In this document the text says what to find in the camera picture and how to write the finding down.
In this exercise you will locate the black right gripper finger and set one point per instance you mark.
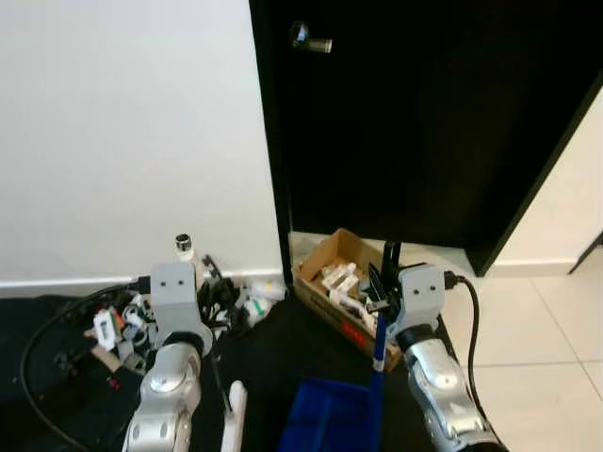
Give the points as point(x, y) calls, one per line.
point(391, 259)

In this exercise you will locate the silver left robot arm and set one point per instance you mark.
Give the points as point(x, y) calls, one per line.
point(170, 395)

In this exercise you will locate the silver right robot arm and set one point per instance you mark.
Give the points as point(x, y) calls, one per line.
point(438, 386)

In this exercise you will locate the black floor mat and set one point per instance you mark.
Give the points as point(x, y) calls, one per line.
point(273, 358)

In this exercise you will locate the white plastic part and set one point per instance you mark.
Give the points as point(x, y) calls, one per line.
point(339, 278)

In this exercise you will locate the white bag with green mark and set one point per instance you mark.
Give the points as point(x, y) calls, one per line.
point(259, 306)

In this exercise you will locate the brown cardboard box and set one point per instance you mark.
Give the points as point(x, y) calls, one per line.
point(320, 297)

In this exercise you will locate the white device with orange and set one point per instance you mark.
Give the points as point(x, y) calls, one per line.
point(108, 327)

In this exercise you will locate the black wooden door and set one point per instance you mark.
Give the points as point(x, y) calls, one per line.
point(424, 122)

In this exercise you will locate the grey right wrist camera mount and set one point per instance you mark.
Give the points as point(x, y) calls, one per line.
point(421, 297)

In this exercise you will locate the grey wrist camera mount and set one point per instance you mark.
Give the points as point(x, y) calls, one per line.
point(421, 297)
point(172, 297)

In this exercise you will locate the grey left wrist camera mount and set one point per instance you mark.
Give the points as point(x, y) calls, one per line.
point(172, 297)

